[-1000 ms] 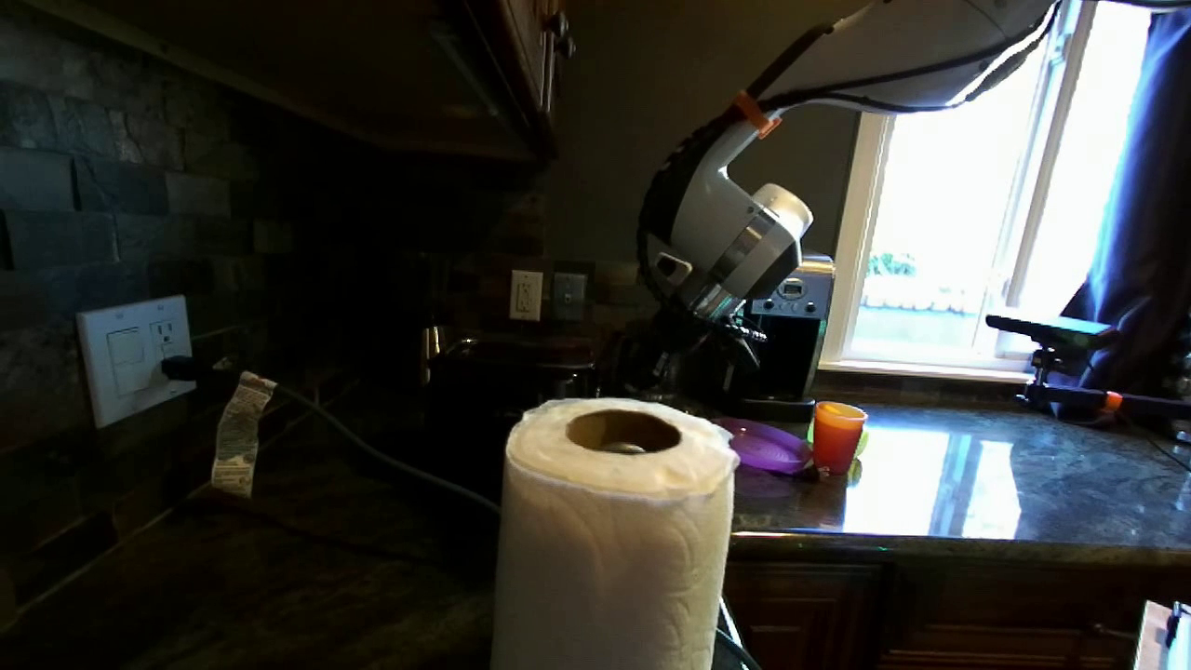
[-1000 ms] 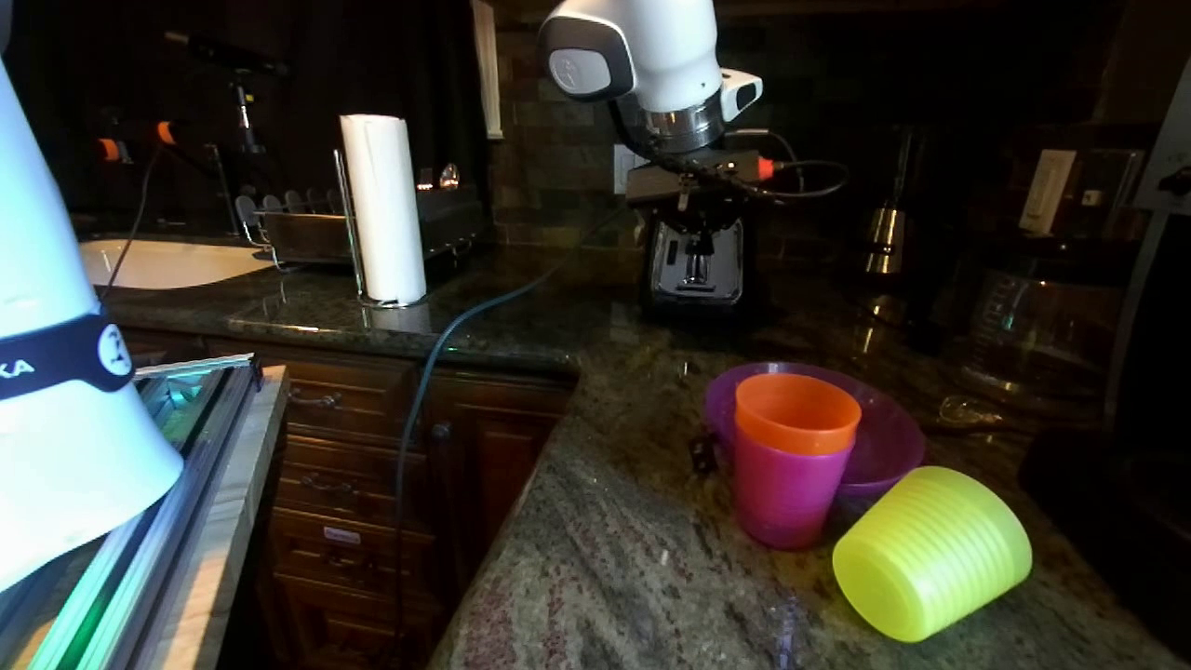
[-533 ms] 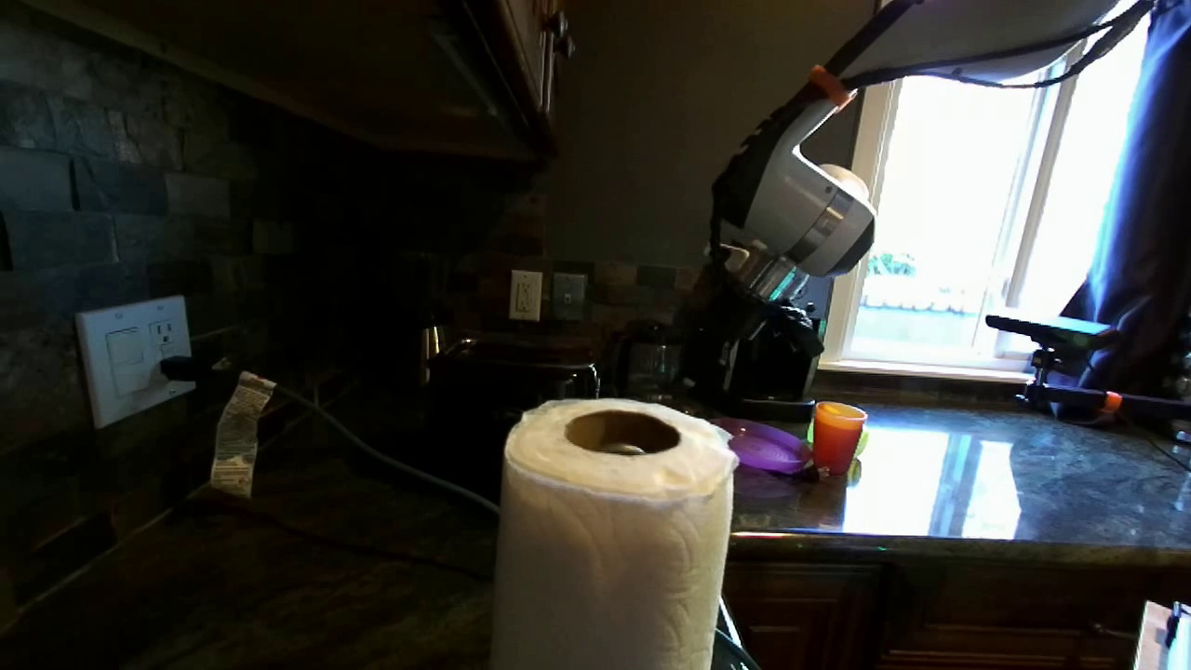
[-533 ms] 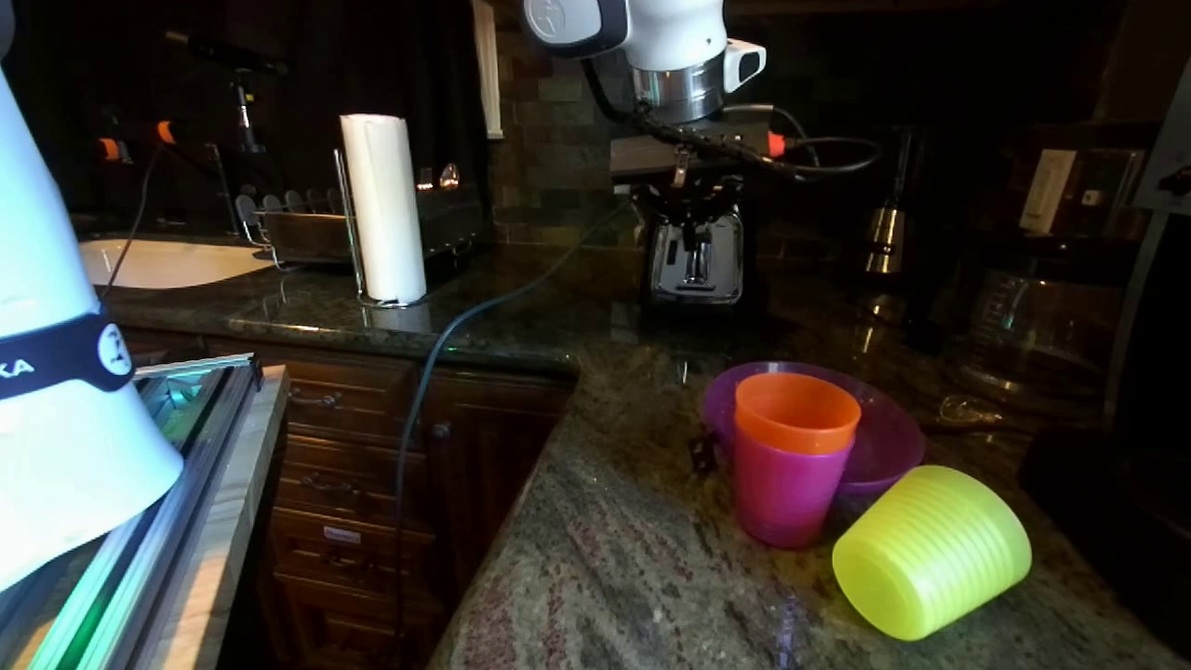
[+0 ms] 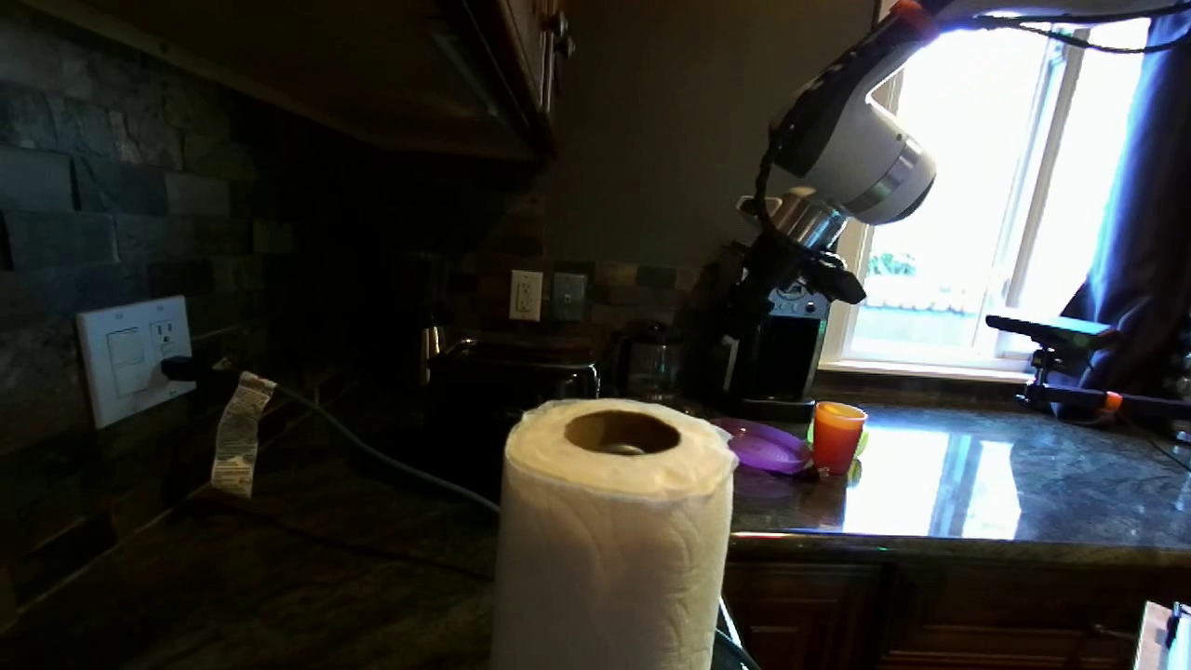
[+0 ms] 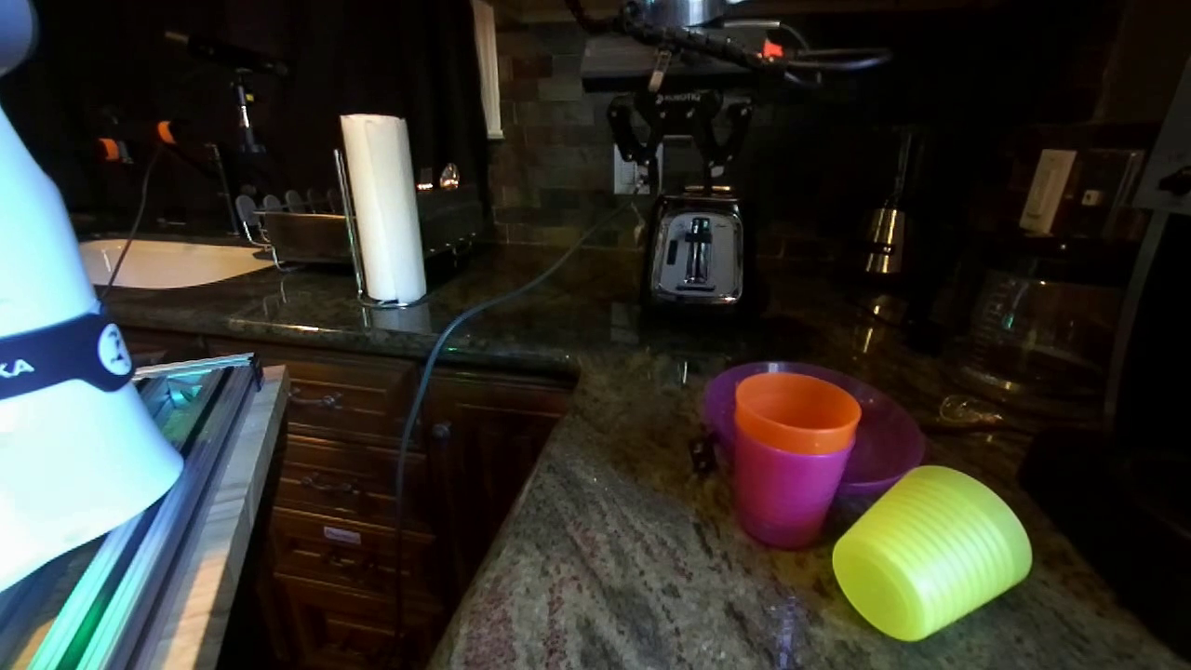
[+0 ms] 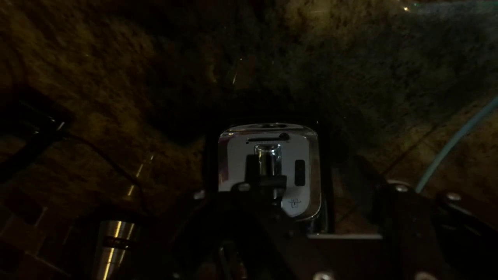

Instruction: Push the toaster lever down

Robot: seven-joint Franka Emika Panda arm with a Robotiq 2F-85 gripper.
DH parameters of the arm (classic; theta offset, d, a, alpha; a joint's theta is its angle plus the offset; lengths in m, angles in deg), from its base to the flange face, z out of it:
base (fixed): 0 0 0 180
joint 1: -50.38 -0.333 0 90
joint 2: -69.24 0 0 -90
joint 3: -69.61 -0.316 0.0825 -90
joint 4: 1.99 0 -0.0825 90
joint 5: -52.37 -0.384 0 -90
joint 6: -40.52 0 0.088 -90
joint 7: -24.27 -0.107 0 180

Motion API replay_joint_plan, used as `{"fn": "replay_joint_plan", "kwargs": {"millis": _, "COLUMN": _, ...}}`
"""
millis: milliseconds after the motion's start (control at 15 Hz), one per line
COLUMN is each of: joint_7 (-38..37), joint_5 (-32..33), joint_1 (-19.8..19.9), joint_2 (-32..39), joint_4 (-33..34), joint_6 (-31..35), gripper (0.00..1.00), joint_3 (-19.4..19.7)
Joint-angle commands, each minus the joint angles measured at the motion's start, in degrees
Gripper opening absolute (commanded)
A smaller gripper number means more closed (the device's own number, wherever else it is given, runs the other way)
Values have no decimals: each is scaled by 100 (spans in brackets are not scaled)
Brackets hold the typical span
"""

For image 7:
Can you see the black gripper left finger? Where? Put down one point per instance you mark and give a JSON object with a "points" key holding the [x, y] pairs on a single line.
{"points": [[234, 238]]}

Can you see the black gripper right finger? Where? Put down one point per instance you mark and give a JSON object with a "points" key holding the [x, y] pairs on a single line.
{"points": [[441, 243]]}

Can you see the chrome two-slot toaster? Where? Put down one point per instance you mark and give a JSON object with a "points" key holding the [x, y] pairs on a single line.
{"points": [[234, 156]]}

